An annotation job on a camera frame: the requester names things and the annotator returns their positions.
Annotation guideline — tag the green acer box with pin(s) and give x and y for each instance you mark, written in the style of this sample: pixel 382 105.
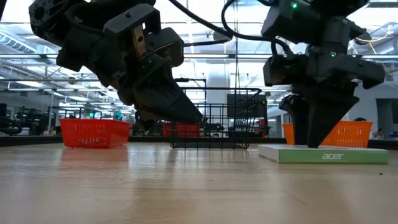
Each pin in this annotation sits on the green acer box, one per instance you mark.
pixel 342 156

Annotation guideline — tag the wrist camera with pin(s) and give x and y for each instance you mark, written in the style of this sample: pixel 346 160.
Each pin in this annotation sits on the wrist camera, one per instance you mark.
pixel 161 46
pixel 283 70

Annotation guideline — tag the red plastic basket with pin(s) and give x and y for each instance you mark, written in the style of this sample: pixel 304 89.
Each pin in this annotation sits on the red plastic basket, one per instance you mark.
pixel 93 133

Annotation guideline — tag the black table edge frame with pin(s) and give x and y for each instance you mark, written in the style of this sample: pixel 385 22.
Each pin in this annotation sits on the black table edge frame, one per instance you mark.
pixel 31 140

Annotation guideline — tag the black frame brace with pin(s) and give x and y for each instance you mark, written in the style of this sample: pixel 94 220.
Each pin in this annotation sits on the black frame brace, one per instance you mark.
pixel 2 7

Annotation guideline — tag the black background cabinet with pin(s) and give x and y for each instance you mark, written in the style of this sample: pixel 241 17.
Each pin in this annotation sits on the black background cabinet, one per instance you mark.
pixel 236 101

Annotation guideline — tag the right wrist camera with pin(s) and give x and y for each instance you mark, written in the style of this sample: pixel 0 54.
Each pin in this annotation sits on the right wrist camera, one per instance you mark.
pixel 283 70

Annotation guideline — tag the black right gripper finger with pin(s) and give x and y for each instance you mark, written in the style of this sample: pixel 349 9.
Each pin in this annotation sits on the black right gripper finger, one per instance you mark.
pixel 297 121
pixel 326 118

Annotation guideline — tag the background person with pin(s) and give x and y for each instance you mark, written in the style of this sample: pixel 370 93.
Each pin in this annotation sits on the background person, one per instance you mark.
pixel 378 133

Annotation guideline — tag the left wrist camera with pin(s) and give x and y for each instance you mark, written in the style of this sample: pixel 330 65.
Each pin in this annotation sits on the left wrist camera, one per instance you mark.
pixel 161 46

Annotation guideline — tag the red background bin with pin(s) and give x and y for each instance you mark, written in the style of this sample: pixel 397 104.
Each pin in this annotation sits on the red background bin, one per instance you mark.
pixel 183 130

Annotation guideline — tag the teal background object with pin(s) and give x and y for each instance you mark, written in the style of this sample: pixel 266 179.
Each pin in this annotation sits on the teal background object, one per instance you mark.
pixel 117 115

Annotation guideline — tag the orange plastic basket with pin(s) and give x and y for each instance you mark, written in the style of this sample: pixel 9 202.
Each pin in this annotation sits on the orange plastic basket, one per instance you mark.
pixel 348 133

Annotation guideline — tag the black background machinery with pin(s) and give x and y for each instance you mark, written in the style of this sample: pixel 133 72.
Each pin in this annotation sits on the black background machinery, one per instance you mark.
pixel 31 121

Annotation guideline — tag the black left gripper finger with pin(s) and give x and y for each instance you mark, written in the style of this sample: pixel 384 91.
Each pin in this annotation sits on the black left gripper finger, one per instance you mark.
pixel 145 123
pixel 161 99

